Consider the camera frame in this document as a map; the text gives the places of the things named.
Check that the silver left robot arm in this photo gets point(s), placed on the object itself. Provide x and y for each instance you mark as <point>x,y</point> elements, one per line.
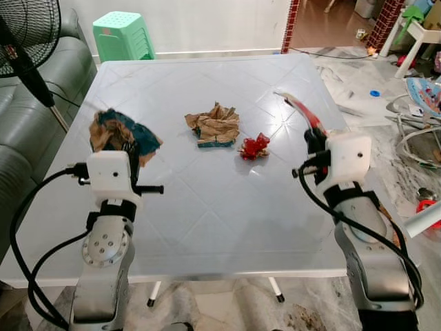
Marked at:
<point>103,276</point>

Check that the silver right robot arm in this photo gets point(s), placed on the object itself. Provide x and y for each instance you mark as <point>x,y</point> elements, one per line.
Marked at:
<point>375,262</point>

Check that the crumpled brown and teal paper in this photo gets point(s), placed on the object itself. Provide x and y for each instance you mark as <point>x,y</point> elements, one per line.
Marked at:
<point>141,138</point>

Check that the crumpled red foil wrapper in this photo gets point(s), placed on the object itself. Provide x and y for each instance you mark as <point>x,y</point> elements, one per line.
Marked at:
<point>254,147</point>

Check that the blue bottle cap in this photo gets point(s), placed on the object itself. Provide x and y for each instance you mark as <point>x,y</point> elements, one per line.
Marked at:
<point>375,93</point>

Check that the grey-green leather sofa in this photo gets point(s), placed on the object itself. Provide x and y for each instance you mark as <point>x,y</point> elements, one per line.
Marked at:
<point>34,138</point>

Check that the white plastic table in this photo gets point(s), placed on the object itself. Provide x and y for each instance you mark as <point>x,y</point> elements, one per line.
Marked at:
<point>220,207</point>

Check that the white table leg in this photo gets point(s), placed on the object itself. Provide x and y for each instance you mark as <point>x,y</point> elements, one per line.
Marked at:
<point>276,289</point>
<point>154,293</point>

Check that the baby bouncer seat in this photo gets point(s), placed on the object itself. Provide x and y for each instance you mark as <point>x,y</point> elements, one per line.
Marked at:
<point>424,100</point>

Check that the green plastic stool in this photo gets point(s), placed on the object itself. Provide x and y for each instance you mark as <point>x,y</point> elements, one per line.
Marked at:
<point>122,34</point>

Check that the brown cardboard piece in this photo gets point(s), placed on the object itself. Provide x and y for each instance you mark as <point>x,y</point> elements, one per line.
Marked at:
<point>395,231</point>

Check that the red plastic object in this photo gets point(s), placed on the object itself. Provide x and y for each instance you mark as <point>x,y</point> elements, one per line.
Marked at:
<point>426,205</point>

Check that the white plastic pipe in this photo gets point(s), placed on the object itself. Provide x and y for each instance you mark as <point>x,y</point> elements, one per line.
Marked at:
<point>422,222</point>

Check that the black standing fan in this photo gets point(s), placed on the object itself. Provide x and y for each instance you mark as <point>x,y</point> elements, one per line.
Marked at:
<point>31,27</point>

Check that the small white chair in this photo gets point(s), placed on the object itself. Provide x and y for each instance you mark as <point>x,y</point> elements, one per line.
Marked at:
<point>420,38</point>

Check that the small green chair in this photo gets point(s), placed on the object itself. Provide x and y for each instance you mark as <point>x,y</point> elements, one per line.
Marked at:
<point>412,15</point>

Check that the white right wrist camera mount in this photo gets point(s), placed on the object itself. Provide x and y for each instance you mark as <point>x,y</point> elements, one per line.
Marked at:
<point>348,158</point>

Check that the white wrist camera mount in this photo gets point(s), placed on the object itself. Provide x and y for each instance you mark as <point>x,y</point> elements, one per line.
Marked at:
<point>110,176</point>
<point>348,158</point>

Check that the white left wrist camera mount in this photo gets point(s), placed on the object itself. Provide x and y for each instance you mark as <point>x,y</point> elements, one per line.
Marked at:
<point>110,176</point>

